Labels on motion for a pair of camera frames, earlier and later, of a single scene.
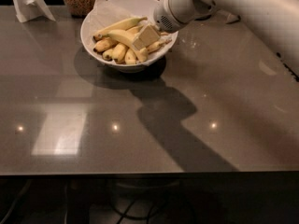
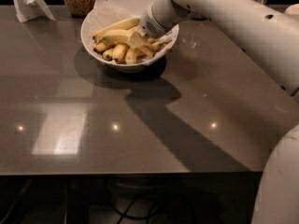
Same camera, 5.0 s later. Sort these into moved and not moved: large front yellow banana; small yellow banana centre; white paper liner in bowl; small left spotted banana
Moved: large front yellow banana
Not moved: white paper liner in bowl; small left spotted banana; small yellow banana centre
